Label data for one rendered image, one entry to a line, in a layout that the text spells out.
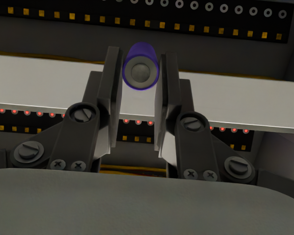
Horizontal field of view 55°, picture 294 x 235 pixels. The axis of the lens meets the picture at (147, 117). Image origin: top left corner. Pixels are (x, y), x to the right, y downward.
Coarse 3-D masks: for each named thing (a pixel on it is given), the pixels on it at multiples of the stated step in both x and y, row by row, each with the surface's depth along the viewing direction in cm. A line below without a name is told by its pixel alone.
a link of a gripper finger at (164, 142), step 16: (160, 64) 13; (176, 64) 12; (160, 80) 13; (176, 80) 12; (160, 96) 12; (176, 96) 11; (160, 112) 11; (176, 112) 11; (160, 128) 12; (160, 144) 12; (224, 144) 10; (224, 160) 10; (240, 160) 10; (224, 176) 9; (240, 176) 9
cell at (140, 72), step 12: (132, 48) 17; (144, 48) 15; (132, 60) 13; (144, 60) 13; (156, 60) 14; (132, 72) 13; (144, 72) 13; (156, 72) 13; (132, 84) 14; (144, 84) 14
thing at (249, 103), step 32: (0, 64) 26; (32, 64) 26; (64, 64) 26; (96, 64) 26; (0, 96) 27; (32, 96) 27; (64, 96) 27; (128, 96) 27; (192, 96) 27; (224, 96) 27; (256, 96) 27; (288, 96) 27; (0, 128) 47; (32, 128) 47; (128, 128) 48; (224, 128) 48; (256, 128) 36; (288, 128) 36
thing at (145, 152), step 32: (0, 32) 43; (32, 32) 43; (64, 32) 43; (96, 32) 43; (128, 32) 43; (160, 32) 43; (192, 64) 45; (224, 64) 45; (256, 64) 45; (128, 160) 55; (160, 160) 55
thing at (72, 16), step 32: (0, 0) 38; (32, 0) 38; (64, 0) 38; (96, 0) 38; (128, 0) 38; (160, 0) 38; (192, 0) 38; (224, 0) 39; (256, 0) 39; (192, 32) 39; (224, 32) 39; (256, 32) 39; (288, 32) 40
